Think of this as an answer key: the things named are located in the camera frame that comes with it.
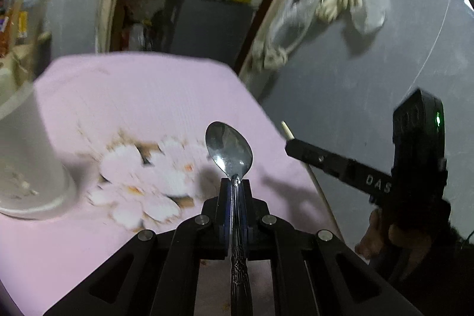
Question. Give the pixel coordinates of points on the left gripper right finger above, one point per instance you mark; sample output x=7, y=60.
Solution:
x=316, y=273

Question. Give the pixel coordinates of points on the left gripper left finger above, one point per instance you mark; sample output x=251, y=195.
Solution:
x=154, y=274

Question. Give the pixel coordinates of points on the large silver spoon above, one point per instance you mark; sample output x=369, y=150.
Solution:
x=232, y=154

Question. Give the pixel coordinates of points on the person right hand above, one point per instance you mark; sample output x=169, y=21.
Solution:
x=372, y=242

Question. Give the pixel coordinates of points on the pink cloth table cover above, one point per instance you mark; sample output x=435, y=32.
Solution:
x=130, y=128

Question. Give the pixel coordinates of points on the white utensil holder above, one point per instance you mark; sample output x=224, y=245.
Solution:
x=35, y=185

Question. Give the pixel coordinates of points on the clear plastic bag right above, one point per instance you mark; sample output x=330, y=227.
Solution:
x=369, y=18

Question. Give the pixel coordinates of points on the dark cabinet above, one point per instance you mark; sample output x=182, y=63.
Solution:
x=207, y=29

